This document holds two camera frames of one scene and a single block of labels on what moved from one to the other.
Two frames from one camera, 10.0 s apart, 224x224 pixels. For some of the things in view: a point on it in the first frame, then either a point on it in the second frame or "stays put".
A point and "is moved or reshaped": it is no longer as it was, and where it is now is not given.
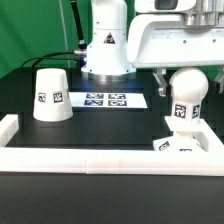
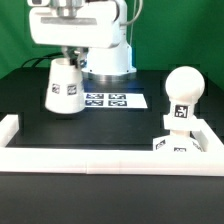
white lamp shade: x=52 y=100 to x=65 y=93
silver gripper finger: x=220 y=80 to x=82 y=60
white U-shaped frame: x=112 y=161 stays put
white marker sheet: x=107 y=100 stays put
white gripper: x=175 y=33 to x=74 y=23
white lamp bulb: x=187 y=87 is moved or reshaped
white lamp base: x=183 y=139 stays put
